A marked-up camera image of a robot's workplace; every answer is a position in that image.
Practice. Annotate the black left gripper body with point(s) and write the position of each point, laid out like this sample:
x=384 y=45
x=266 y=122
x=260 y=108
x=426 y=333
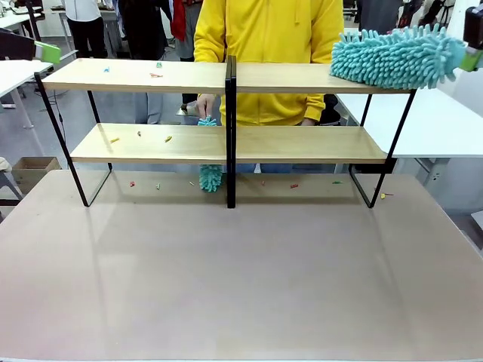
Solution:
x=15 y=45

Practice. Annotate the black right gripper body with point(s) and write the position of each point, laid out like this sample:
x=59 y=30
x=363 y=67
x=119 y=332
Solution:
x=474 y=24

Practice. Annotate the large teal chenille duster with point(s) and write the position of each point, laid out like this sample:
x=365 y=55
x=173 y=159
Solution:
x=396 y=56

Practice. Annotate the small teal chenille duster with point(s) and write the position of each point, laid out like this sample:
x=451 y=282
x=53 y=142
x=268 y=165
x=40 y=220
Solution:
x=210 y=177

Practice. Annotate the person's left forearm yellow sleeve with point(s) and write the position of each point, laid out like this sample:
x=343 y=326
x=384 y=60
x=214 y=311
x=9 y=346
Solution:
x=315 y=107

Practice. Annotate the person's right forearm yellow sleeve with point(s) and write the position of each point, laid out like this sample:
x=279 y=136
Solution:
x=209 y=47

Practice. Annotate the wooden shelf unit with clean boards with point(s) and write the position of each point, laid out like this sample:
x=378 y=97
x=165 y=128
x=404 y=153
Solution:
x=302 y=145

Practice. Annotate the person's right hand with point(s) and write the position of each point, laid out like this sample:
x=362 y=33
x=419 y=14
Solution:
x=205 y=105

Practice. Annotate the person's left hand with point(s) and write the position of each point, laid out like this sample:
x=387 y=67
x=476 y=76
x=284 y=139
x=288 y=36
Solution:
x=308 y=122

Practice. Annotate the white desk with grey legs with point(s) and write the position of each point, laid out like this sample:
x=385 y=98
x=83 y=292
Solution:
x=19 y=75

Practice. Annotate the bystander in white top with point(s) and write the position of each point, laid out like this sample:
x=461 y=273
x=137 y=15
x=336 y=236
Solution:
x=85 y=26

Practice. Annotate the large white table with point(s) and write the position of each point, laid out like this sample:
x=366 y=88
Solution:
x=434 y=124

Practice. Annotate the bystander in dark clothes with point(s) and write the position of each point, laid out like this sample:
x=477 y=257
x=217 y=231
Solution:
x=145 y=26

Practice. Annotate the orange-red paper scrap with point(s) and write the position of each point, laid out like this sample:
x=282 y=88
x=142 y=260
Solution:
x=155 y=75

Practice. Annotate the brown cardboard box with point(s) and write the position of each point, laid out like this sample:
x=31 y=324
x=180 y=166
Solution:
x=34 y=171

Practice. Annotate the grey chair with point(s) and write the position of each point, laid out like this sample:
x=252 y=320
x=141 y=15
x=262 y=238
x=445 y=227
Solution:
x=7 y=181

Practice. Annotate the red jacket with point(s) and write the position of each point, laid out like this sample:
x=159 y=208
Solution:
x=179 y=19

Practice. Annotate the wooden shelf unit with littered boards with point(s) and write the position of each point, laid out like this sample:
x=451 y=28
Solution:
x=151 y=149

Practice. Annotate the yellow and red scrap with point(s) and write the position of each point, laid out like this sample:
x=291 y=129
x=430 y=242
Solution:
x=386 y=195

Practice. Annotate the person in yellow hoodie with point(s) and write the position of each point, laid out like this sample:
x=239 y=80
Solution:
x=268 y=37

